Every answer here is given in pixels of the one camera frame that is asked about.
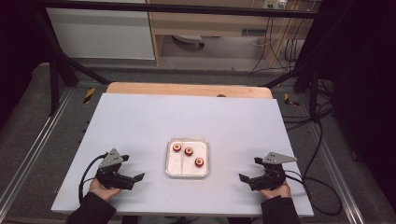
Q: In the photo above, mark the light wooden desk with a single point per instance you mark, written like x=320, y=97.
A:
x=211, y=23

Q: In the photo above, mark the black metal frame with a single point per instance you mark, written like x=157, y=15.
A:
x=174, y=8

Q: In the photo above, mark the white chair base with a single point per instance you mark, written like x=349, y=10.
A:
x=188, y=39

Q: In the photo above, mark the aluminium floor rail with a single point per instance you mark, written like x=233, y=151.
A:
x=337, y=174
x=37, y=140

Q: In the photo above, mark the square metal tray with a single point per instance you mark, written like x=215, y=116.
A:
x=183, y=168

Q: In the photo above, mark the white power strip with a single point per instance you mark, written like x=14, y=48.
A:
x=275, y=3

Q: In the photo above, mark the white cabinet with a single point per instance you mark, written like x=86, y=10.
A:
x=99, y=34

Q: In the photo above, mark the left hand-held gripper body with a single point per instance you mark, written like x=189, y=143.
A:
x=109, y=179

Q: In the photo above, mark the wooden table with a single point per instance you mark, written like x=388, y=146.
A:
x=174, y=89

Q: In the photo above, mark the yellow black floor tape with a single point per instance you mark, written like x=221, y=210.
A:
x=290, y=100
x=89, y=95

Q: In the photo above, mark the person's right hand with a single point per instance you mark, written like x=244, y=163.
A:
x=277, y=192

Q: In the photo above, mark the small red round piece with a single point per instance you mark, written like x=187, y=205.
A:
x=188, y=151
x=199, y=162
x=176, y=147

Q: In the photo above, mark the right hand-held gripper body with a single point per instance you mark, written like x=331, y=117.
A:
x=270, y=179

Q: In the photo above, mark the person's left hand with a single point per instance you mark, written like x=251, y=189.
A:
x=102, y=191

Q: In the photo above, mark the white board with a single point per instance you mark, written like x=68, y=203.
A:
x=155, y=124

